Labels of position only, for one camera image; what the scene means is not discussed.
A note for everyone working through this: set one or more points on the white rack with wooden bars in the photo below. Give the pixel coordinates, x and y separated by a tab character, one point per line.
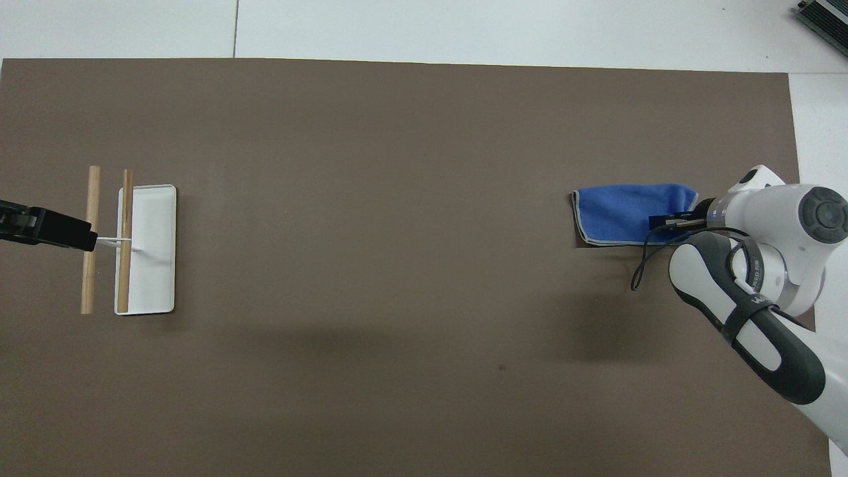
154	252

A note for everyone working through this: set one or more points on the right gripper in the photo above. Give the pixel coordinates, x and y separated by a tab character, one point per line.
703	213

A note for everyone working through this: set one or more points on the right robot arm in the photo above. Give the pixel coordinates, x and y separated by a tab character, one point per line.
768	324

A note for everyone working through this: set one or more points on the blue towel with grey edge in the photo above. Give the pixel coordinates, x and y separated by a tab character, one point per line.
616	212

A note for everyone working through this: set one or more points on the grey ribbed device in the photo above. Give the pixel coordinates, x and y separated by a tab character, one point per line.
827	16

